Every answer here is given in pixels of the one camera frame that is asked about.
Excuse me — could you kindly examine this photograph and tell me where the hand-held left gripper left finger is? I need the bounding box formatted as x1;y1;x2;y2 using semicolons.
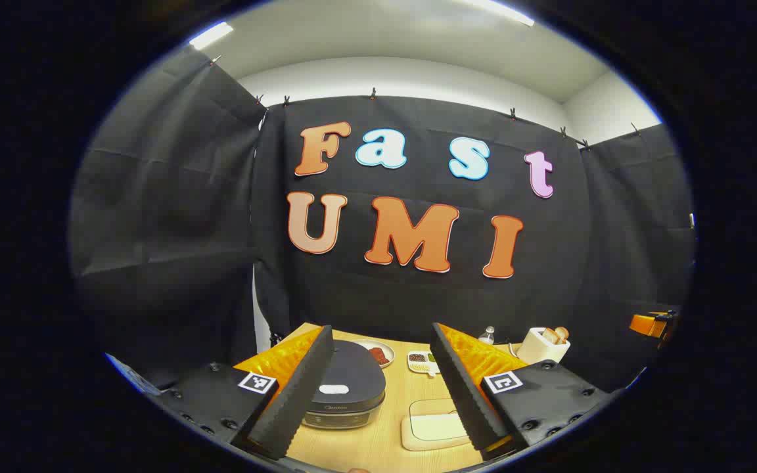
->
155;325;336;461

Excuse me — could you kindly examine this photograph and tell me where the black rice cooker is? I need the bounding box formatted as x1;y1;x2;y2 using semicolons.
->
300;340;387;431

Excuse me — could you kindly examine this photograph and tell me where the cream tray of rice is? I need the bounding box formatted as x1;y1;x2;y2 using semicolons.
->
401;399;472;451

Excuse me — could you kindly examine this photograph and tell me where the round white plate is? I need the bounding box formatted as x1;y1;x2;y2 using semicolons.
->
351;340;396;369

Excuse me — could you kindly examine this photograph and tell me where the white toaster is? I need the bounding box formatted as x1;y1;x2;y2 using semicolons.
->
516;327;571;365

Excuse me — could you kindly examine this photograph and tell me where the ceiling light panel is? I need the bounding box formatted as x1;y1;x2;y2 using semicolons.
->
189;22;235;51

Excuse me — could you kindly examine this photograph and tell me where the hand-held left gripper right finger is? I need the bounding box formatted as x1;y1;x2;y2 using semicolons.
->
430;322;622;461

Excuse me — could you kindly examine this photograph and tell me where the white divided bean dish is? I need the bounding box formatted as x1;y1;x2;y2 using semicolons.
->
407;350;442;378

